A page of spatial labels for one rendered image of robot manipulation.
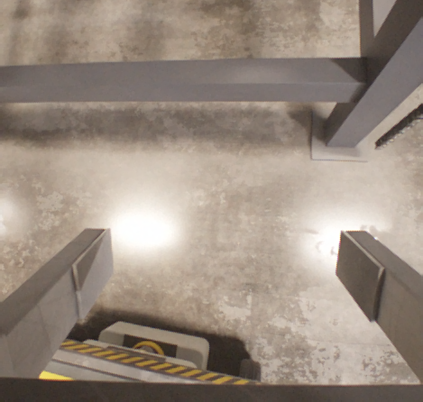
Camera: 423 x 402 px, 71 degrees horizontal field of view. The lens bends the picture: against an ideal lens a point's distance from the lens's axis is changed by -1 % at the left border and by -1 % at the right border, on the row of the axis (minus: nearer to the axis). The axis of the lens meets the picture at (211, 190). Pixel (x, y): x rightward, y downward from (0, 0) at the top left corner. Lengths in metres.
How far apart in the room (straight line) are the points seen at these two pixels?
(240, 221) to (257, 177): 0.14
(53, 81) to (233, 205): 0.53
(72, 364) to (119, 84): 0.53
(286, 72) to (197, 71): 0.16
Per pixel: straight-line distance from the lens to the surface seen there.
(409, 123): 0.70
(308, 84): 0.59
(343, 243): 0.17
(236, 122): 0.92
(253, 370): 0.78
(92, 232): 0.16
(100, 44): 1.19
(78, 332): 0.93
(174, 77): 0.61
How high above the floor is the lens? 0.85
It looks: 78 degrees down
